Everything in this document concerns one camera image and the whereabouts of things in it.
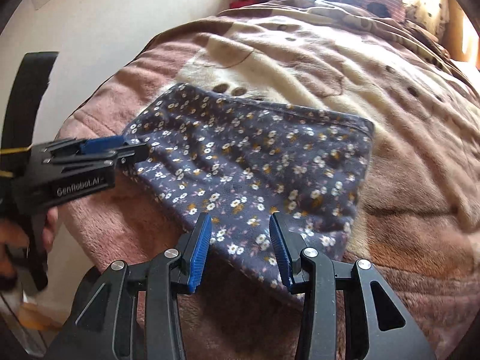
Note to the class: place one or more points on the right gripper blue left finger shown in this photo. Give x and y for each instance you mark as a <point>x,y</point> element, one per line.
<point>193,248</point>

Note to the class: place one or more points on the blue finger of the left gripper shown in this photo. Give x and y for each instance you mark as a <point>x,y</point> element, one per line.
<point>65,156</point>
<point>102,144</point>

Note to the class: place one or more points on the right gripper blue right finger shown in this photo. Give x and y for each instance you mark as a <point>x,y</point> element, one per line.
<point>287,247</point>

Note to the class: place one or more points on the navy floral pants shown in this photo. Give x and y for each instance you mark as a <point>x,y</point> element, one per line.
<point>241,160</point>

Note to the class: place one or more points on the brown cream plush blanket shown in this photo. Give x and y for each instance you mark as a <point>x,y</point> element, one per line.
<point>417,216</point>

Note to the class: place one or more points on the red bag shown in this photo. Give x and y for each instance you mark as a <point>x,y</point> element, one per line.
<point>242,3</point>

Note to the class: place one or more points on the wooden headboard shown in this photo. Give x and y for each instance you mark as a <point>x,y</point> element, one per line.
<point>460,37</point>

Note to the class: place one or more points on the heart print curtain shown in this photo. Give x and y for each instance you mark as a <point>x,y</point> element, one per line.
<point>431,15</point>

